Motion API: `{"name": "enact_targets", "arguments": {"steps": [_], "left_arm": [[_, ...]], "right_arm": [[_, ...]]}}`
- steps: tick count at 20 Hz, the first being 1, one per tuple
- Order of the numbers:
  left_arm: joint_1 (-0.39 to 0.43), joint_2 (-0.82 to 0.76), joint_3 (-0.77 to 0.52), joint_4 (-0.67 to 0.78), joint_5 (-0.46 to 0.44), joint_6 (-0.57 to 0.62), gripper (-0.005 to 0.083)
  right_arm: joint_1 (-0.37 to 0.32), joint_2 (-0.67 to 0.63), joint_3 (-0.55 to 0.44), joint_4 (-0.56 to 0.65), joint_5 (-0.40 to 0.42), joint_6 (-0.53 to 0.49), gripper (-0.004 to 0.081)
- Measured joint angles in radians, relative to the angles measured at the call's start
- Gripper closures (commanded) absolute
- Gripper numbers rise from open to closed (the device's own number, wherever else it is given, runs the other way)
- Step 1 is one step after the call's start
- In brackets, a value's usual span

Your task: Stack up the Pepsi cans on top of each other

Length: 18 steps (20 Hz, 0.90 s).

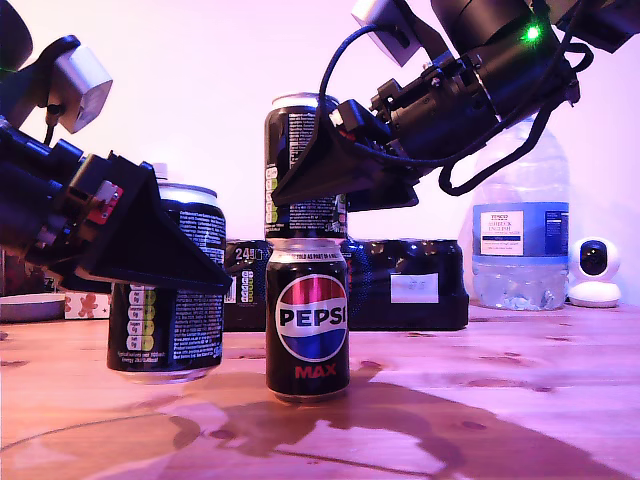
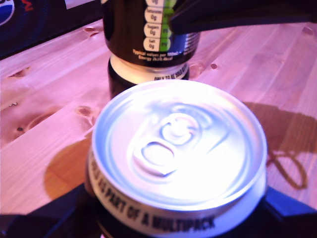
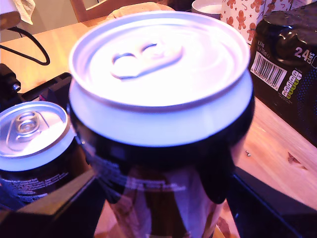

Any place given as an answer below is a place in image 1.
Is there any large clear water bottle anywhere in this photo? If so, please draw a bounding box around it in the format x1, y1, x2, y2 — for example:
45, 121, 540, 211
471, 117, 571, 311

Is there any small white round camera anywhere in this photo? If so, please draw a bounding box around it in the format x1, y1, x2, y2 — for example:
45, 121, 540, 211
567, 237, 624, 309

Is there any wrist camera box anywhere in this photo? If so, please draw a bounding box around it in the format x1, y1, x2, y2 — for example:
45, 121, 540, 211
0, 34, 114, 135
351, 0, 454, 69

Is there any dark square box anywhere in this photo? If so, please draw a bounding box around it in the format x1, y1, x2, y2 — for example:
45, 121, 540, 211
0, 247, 49, 296

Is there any grey plate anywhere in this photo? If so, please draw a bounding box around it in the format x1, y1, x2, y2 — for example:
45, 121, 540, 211
0, 293, 66, 324

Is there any camera black cable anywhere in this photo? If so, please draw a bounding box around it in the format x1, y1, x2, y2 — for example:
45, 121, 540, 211
318, 27, 381, 151
43, 102, 64, 146

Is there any black Pepsi Max multipack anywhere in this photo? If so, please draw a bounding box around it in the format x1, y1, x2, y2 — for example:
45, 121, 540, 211
222, 238, 470, 331

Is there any black Pepsi Max can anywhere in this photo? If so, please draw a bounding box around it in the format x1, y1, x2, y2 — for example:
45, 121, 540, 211
265, 238, 351, 404
107, 182, 229, 385
263, 93, 350, 240

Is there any gingerbread print tissue box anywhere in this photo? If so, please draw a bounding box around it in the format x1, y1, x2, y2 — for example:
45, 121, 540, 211
63, 292, 112, 320

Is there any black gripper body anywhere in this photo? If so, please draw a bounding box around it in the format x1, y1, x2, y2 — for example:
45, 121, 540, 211
339, 54, 501, 166
0, 117, 151, 274

